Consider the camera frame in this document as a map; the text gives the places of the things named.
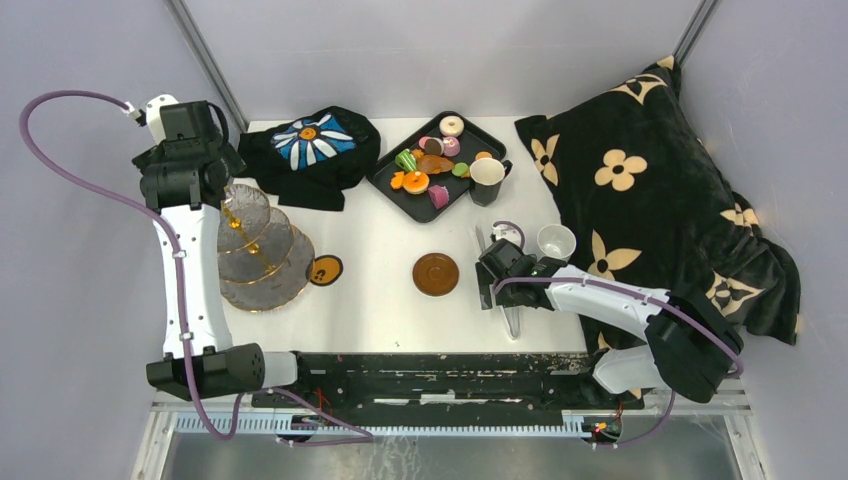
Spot metal tongs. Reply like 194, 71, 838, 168
474, 225, 521, 341

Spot orange donut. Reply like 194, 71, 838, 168
403, 171, 430, 195

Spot green cake slice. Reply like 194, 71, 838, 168
394, 149, 418, 173

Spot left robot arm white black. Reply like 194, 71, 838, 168
132, 94, 298, 401

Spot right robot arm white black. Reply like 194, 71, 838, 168
475, 239, 744, 403

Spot brown round coaster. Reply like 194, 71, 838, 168
412, 253, 460, 297

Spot white mug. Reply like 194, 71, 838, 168
536, 224, 577, 261

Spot black paper cup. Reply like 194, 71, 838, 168
469, 158, 513, 207

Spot green macaron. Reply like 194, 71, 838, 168
451, 162, 470, 178

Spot black flower-print cloth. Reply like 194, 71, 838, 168
238, 106, 381, 212

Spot black serving tray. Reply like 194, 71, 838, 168
366, 111, 507, 223

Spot pink frosted cupcake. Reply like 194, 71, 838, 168
442, 136, 461, 157

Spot orange flower cookie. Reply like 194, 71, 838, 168
390, 171, 406, 190

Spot black floral blanket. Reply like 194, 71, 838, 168
515, 57, 801, 345

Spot orange black round coaster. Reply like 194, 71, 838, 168
309, 254, 344, 287

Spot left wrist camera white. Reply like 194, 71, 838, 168
123, 94, 178, 145

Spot white ring donut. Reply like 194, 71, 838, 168
438, 115, 465, 138

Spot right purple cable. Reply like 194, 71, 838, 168
490, 220, 745, 448

